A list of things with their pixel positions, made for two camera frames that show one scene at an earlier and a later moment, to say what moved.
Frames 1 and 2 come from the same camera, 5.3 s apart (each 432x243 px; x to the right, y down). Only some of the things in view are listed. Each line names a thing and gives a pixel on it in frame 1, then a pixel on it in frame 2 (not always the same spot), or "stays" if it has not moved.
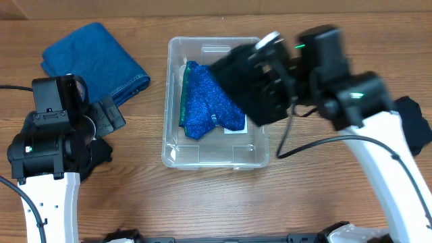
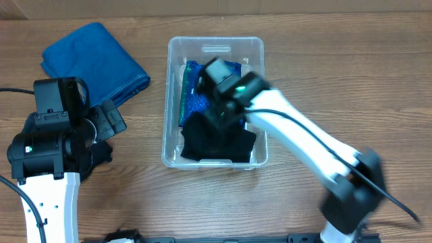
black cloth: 238,72 to 202,140
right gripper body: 284,90 to 221,117
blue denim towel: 93,52 stays
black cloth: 101,153 stays
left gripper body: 103,124 stays
